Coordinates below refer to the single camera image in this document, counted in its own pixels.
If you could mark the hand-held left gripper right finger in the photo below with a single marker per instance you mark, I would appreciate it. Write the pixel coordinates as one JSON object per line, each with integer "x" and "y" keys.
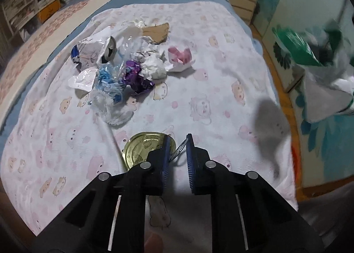
{"x": 189, "y": 158}

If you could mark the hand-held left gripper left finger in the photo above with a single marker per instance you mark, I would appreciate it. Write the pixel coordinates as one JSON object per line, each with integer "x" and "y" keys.
{"x": 165, "y": 158}

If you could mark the torn brown cardboard piece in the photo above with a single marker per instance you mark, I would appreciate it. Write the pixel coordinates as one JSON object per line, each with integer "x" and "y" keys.
{"x": 156, "y": 32}

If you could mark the crushed blue drink can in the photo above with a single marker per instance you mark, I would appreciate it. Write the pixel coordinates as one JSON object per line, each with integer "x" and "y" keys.
{"x": 88, "y": 53}

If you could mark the person's left hand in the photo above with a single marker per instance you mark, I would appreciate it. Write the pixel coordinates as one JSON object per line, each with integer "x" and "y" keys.
{"x": 154, "y": 243}

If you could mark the pink printed white blanket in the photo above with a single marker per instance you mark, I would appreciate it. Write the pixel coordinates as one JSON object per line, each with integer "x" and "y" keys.
{"x": 207, "y": 98}

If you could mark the crumpled clear plastic bag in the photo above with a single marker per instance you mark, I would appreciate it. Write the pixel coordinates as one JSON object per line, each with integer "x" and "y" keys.
{"x": 110, "y": 109}

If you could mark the purple foil wrapper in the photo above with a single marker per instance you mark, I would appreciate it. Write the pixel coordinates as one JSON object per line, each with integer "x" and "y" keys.
{"x": 135, "y": 75}

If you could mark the pink white carton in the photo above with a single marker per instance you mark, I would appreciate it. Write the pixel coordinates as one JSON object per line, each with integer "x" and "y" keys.
{"x": 179, "y": 57}

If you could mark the flat white pouch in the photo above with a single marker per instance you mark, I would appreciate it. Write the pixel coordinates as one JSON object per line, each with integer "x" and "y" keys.
{"x": 81, "y": 80}

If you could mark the white plastic film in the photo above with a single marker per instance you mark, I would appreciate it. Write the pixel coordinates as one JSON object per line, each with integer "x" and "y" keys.
{"x": 130, "y": 37}

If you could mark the floral sliding wardrobe door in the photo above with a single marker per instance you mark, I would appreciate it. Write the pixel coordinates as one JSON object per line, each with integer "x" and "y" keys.
{"x": 318, "y": 145}

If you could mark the green white plastic bag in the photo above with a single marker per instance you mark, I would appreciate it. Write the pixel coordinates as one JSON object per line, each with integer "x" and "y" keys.
{"x": 318, "y": 70}

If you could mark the beige printed cloth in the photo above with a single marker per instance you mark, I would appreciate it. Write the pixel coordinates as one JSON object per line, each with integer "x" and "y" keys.
{"x": 60, "y": 26}

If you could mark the orange storage box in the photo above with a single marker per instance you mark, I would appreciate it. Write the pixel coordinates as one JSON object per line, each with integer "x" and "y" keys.
{"x": 49, "y": 10}

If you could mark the white bookshelf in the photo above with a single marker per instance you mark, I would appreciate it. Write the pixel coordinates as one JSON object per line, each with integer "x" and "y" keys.
{"x": 30, "y": 1}

